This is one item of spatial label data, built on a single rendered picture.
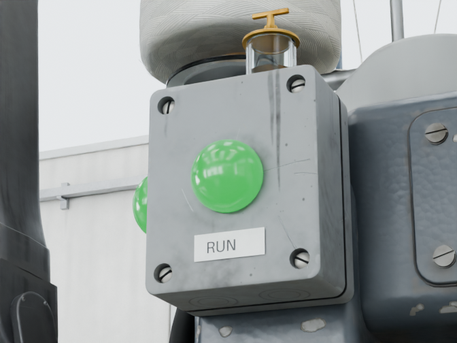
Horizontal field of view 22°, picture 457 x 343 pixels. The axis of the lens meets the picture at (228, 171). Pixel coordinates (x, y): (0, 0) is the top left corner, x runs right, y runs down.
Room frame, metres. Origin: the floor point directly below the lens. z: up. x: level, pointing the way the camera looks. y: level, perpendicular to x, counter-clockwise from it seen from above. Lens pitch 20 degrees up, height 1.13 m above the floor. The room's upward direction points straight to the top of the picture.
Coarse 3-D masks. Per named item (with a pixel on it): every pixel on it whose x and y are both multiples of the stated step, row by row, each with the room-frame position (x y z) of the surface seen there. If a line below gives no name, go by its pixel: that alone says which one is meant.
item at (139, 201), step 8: (144, 184) 0.47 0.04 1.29; (136, 192) 0.47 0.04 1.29; (144, 192) 0.47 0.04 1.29; (136, 200) 0.47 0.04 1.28; (144, 200) 0.47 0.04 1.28; (136, 208) 0.47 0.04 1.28; (144, 208) 0.47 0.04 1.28; (136, 216) 0.47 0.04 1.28; (144, 216) 0.47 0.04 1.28; (144, 224) 0.47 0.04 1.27; (144, 232) 0.48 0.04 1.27
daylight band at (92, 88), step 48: (48, 0) 6.59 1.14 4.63; (96, 0) 6.45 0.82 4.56; (384, 0) 5.76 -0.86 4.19; (432, 0) 5.65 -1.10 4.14; (48, 48) 6.58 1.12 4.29; (96, 48) 6.45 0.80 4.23; (48, 96) 6.57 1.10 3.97; (96, 96) 6.44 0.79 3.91; (144, 96) 6.32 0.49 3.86; (48, 144) 6.56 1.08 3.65
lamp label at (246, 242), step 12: (264, 228) 0.44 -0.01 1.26; (204, 240) 0.45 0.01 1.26; (216, 240) 0.45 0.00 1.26; (228, 240) 0.44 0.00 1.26; (240, 240) 0.44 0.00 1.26; (252, 240) 0.44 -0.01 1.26; (264, 240) 0.44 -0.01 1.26; (204, 252) 0.45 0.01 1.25; (216, 252) 0.45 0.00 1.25; (228, 252) 0.44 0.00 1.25; (240, 252) 0.44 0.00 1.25; (252, 252) 0.44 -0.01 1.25; (264, 252) 0.44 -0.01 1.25
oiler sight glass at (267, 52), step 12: (264, 36) 0.51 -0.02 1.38; (276, 36) 0.51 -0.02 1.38; (288, 36) 0.52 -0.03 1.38; (252, 48) 0.52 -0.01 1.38; (264, 48) 0.52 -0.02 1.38; (276, 48) 0.51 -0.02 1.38; (288, 48) 0.52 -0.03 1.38; (252, 60) 0.52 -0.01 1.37; (264, 60) 0.51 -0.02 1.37; (276, 60) 0.51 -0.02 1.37; (288, 60) 0.52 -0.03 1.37; (252, 72) 0.52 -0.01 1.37
